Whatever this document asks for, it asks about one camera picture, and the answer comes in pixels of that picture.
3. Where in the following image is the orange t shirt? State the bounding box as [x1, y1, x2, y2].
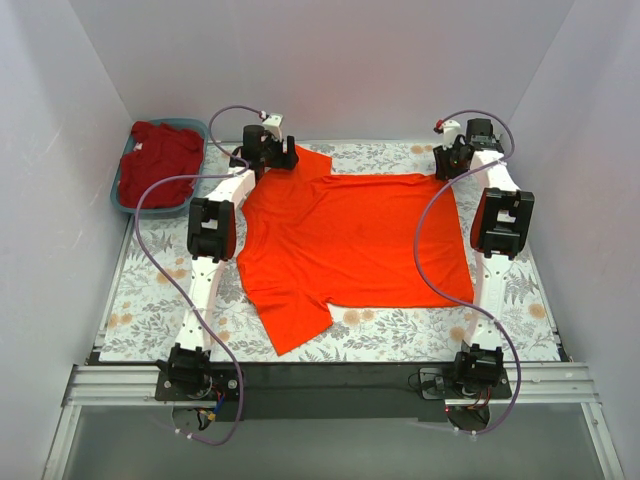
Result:
[237, 149, 474, 354]

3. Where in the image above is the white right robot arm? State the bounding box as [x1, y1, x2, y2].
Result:
[434, 118, 535, 393]

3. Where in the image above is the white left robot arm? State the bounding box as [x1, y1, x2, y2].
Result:
[161, 114, 298, 396]

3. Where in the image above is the red t shirt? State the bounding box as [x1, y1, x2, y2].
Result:
[117, 121, 204, 209]

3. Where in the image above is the floral table mat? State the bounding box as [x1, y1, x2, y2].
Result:
[96, 142, 560, 362]

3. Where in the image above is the black front table strip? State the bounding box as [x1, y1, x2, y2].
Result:
[241, 363, 446, 422]

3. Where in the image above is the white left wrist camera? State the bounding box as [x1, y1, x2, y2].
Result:
[261, 112, 283, 141]

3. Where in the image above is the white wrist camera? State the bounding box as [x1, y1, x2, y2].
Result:
[261, 112, 283, 141]
[434, 119, 462, 149]

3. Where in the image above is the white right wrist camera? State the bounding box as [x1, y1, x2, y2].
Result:
[434, 119, 462, 149]

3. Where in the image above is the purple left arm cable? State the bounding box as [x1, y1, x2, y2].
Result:
[133, 104, 266, 446]

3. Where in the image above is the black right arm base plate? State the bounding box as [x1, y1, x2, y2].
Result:
[417, 362, 513, 402]

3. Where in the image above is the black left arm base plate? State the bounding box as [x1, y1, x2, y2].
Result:
[154, 369, 240, 402]

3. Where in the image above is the aluminium front frame rail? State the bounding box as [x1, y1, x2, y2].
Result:
[62, 362, 601, 407]

